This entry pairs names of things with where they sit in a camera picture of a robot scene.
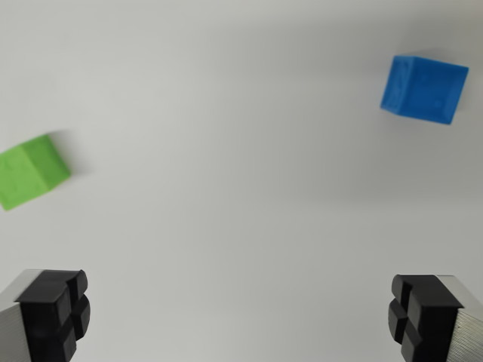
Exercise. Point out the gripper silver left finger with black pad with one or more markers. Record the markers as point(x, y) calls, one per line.
point(41, 320)

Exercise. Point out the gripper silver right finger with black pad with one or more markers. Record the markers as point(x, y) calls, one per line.
point(434, 320)

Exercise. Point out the green cube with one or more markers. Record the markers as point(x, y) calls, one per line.
point(26, 171)

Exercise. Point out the blue cube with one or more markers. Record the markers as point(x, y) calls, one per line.
point(424, 88)

